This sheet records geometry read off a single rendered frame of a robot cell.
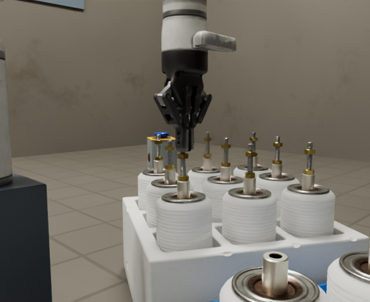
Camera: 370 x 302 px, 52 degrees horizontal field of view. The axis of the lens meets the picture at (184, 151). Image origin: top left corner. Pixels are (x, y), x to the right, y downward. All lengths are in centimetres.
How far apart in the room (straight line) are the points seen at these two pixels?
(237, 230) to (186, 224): 10
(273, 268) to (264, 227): 32
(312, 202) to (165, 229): 26
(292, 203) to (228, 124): 282
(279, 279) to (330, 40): 275
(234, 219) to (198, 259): 10
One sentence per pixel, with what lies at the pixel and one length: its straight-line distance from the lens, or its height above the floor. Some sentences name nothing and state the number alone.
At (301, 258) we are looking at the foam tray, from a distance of 68.
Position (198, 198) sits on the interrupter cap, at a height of 25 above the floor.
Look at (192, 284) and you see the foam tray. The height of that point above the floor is 13.
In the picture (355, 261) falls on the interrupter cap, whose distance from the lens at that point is 43.
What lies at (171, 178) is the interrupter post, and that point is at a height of 26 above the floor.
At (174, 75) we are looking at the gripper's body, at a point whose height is 45.
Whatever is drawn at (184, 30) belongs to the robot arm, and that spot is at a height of 52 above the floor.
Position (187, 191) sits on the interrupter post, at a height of 26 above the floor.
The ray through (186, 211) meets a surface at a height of 24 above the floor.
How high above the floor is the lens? 41
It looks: 8 degrees down
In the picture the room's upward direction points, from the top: straight up
